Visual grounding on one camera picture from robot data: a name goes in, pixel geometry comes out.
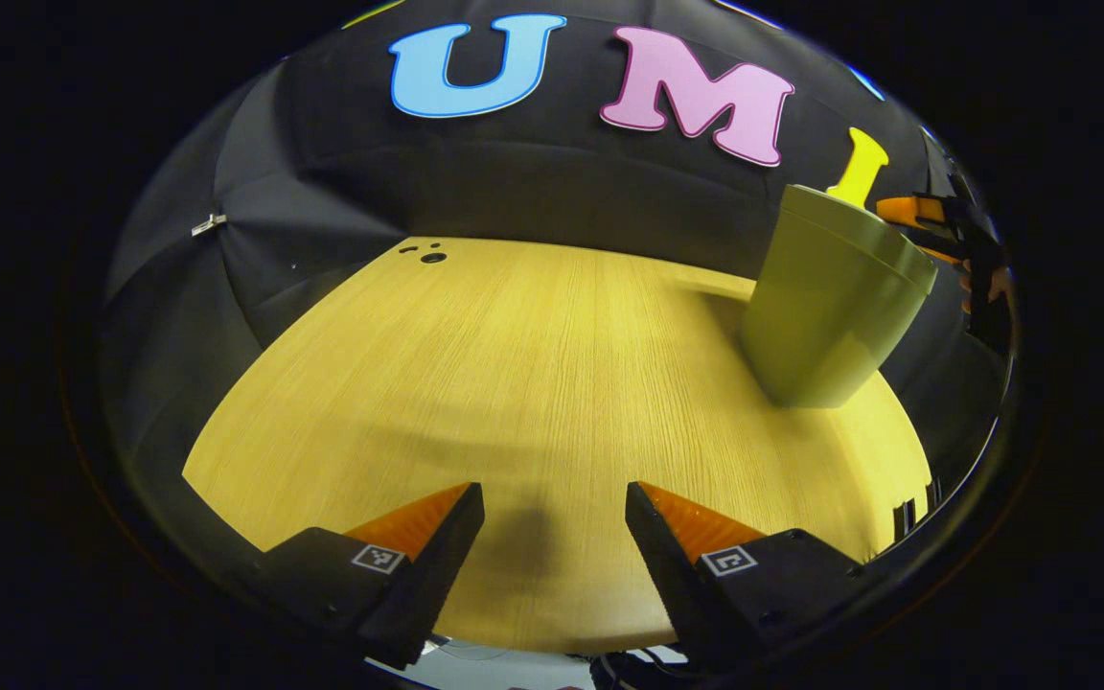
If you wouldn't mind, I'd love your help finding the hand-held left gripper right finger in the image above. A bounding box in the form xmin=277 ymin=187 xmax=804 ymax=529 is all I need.
xmin=625 ymin=481 xmax=864 ymax=672

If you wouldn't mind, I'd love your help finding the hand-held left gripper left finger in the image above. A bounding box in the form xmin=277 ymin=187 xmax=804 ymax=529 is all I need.
xmin=260 ymin=482 xmax=486 ymax=670

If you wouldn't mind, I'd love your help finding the pale green desktop garbage bin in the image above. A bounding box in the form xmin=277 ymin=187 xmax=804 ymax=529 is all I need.
xmin=742 ymin=184 xmax=938 ymax=409

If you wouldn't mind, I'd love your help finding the black backdrop cloth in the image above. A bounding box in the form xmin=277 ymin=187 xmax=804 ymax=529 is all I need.
xmin=102 ymin=0 xmax=1013 ymax=538

